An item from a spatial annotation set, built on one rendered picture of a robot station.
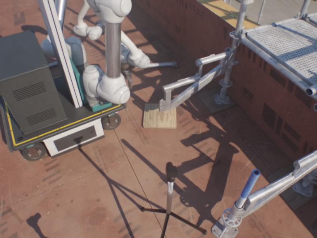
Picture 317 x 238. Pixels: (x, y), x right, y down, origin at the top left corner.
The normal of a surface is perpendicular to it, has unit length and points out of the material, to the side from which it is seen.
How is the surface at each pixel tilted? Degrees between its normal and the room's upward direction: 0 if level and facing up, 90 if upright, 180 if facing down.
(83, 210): 0
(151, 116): 0
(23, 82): 90
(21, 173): 0
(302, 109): 90
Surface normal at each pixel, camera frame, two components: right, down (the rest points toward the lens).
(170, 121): 0.00, -0.68
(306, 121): -0.90, 0.32
